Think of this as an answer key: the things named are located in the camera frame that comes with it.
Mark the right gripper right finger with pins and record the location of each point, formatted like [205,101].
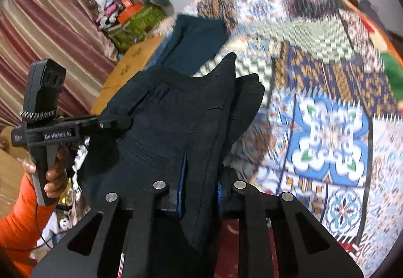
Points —
[276,236]

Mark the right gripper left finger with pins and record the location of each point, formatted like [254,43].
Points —
[132,228]

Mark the black pants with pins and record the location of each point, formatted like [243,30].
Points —
[182,128]

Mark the orange sleeved left forearm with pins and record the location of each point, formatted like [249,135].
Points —
[22,228]

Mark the person's left hand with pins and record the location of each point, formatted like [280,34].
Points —
[56,176]

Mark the colourful patchwork bed quilt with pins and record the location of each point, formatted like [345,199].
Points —
[328,131]

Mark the wooden folding lap table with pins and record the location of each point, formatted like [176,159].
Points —
[133,61]

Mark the pink striped curtain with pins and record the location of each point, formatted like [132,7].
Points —
[64,31]

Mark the blue denim jeans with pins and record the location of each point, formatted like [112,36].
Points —
[154,59]

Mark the green fabric storage bag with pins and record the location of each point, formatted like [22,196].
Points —
[136,28]

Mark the orange box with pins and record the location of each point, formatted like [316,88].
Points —
[126,14]

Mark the dark teal folded garment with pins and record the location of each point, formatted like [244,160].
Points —
[194,41]

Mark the grey backpack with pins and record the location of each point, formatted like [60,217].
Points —
[368,9]

